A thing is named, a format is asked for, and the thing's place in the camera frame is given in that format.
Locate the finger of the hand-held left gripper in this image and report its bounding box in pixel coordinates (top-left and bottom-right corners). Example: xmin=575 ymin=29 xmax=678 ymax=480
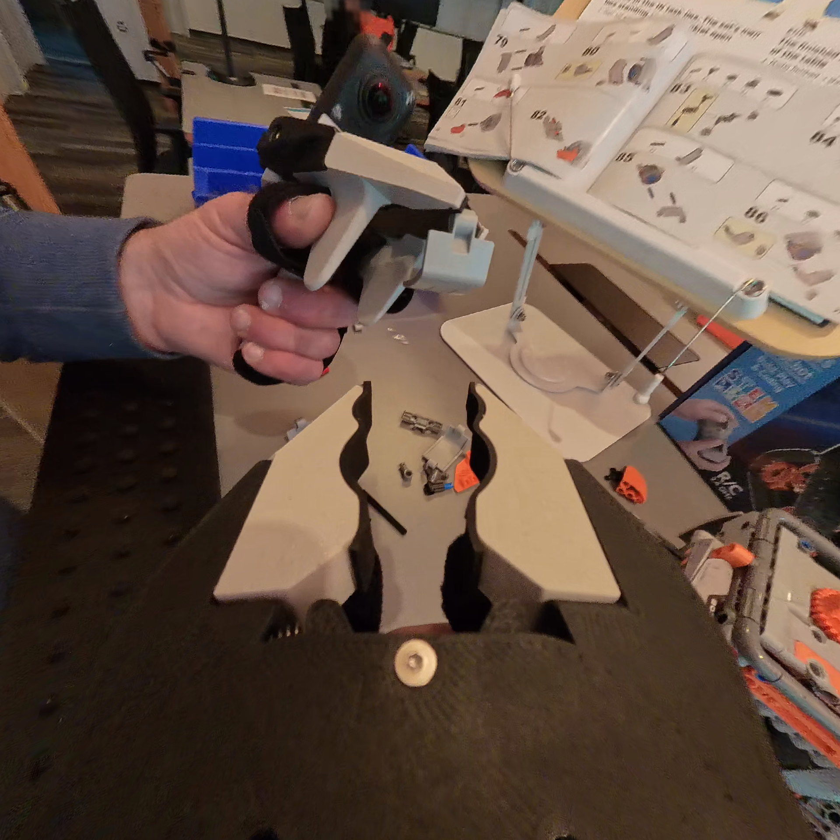
xmin=357 ymin=255 xmax=422 ymax=327

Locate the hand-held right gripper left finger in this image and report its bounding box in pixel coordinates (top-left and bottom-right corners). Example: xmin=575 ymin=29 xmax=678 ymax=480
xmin=213 ymin=382 xmax=383 ymax=632

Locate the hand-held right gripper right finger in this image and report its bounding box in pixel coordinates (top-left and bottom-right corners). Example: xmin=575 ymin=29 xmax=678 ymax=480
xmin=443 ymin=382 xmax=621 ymax=632

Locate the small grey bracket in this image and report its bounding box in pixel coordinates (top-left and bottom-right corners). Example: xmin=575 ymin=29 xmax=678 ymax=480
xmin=413 ymin=210 xmax=495 ymax=294

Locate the person's left forearm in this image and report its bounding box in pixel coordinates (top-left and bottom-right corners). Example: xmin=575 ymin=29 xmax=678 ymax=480
xmin=0 ymin=209 xmax=153 ymax=363

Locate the person's left hand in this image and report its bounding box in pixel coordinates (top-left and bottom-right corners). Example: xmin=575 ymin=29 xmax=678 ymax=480
xmin=118 ymin=190 xmax=360 ymax=386

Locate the grey side table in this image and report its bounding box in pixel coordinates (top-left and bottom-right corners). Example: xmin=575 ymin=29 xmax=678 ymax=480
xmin=180 ymin=66 xmax=324 ymax=132

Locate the short black axle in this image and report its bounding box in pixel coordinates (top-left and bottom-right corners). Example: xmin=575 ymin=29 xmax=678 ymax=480
xmin=361 ymin=489 xmax=408 ymax=536

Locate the small orange wedge piece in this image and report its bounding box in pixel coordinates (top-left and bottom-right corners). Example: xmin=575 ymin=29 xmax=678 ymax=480
xmin=604 ymin=465 xmax=649 ymax=504

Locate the large grey curved panel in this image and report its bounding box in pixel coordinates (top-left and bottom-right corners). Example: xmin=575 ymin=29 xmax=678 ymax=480
xmin=421 ymin=424 xmax=471 ymax=471

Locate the clear round disc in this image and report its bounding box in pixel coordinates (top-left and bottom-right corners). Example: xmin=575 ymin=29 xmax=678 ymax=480
xmin=511 ymin=335 xmax=616 ymax=395

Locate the printed toy box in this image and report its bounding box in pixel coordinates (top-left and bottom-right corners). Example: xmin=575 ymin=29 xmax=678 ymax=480
xmin=658 ymin=340 xmax=840 ymax=521

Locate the white book holder ledge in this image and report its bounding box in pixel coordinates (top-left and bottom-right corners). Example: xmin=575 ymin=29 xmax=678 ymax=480
xmin=502 ymin=159 xmax=770 ymax=322

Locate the tracked toy vehicle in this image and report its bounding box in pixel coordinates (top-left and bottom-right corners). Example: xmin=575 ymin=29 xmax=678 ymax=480
xmin=678 ymin=508 xmax=840 ymax=840

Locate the orange flat bar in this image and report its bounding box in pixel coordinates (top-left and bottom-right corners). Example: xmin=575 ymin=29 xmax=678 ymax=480
xmin=694 ymin=314 xmax=748 ymax=350

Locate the open instruction booklet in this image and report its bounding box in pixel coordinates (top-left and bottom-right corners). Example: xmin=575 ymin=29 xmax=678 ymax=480
xmin=425 ymin=0 xmax=840 ymax=322

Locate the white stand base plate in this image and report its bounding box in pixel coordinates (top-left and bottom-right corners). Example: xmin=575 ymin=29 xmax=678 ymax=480
xmin=440 ymin=303 xmax=652 ymax=462

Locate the metal wire page clip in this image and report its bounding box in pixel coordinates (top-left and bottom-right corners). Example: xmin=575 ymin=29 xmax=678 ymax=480
xmin=602 ymin=279 xmax=767 ymax=392

